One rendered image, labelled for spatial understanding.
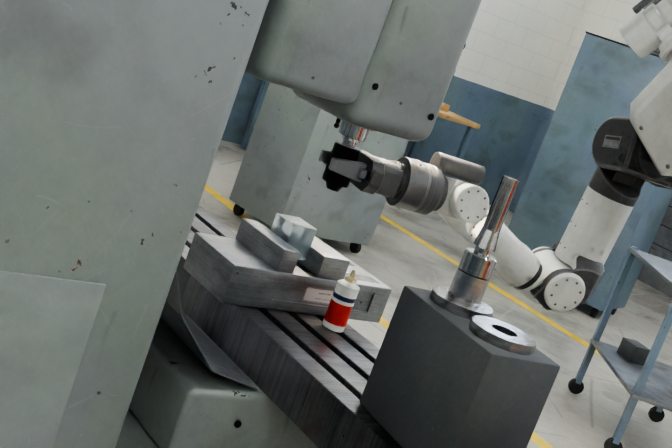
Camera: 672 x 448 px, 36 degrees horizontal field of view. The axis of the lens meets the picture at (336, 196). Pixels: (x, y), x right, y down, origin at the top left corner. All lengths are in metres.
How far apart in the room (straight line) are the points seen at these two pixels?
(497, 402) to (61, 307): 0.56
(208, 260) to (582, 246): 0.67
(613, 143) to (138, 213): 0.91
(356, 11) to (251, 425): 0.65
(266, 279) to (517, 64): 9.51
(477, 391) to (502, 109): 9.90
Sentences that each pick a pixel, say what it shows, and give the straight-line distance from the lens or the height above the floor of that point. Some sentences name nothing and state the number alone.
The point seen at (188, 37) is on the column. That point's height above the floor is 1.38.
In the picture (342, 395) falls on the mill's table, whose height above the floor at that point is 0.96.
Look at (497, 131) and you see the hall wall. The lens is 11.22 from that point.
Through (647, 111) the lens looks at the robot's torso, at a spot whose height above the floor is 1.49.
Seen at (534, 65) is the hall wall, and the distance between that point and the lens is 11.33.
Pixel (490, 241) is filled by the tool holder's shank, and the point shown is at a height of 1.25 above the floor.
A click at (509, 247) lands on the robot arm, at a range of 1.89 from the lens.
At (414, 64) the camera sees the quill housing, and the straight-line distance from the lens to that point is 1.65.
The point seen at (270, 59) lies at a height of 1.37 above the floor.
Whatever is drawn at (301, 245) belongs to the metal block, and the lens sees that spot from 1.81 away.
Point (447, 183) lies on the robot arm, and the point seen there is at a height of 1.25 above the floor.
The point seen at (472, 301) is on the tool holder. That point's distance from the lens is 1.44.
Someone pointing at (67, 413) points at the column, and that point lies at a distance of 1.43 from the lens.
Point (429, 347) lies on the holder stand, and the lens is 1.40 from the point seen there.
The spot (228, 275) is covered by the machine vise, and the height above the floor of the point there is 1.01.
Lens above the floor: 1.48
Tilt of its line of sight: 10 degrees down
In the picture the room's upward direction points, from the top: 20 degrees clockwise
